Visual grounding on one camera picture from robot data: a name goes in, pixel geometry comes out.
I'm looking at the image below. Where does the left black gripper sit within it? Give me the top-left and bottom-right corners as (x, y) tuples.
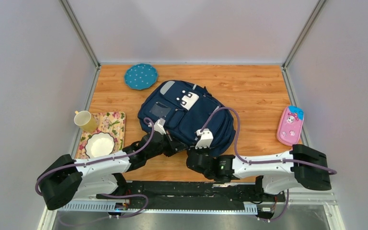
(146, 130), (188, 160)

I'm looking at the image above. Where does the navy blue backpack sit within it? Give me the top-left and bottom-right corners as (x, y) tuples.
(138, 80), (236, 157)

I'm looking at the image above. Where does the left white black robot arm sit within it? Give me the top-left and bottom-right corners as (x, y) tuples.
(35, 132), (189, 210)

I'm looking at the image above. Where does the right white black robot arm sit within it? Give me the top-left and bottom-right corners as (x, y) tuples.
(186, 144), (337, 201)

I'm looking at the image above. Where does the floral placemat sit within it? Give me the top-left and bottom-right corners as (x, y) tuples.
(75, 112), (126, 159)

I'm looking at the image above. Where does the white scalloped bowl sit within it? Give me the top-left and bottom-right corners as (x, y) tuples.
(85, 132), (115, 159)

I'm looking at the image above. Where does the teal polka dot plate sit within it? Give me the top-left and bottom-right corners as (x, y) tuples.
(124, 63), (159, 90)

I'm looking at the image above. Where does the yellow mug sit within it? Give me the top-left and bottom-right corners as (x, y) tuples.
(73, 111), (98, 133)

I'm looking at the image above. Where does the pink cartoon pencil case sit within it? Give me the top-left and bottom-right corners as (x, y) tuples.
(276, 105), (304, 146)

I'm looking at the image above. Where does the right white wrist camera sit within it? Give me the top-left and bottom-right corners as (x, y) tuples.
(195, 128), (213, 149)

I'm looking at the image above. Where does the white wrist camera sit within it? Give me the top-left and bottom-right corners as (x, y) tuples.
(152, 118), (166, 135)
(195, 128), (213, 149)

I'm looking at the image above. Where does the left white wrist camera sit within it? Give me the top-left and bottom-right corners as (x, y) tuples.
(152, 118), (166, 135)

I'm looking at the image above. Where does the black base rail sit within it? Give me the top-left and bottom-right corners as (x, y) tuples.
(114, 181), (285, 211)

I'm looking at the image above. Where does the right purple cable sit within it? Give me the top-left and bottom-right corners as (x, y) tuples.
(198, 106), (338, 223)

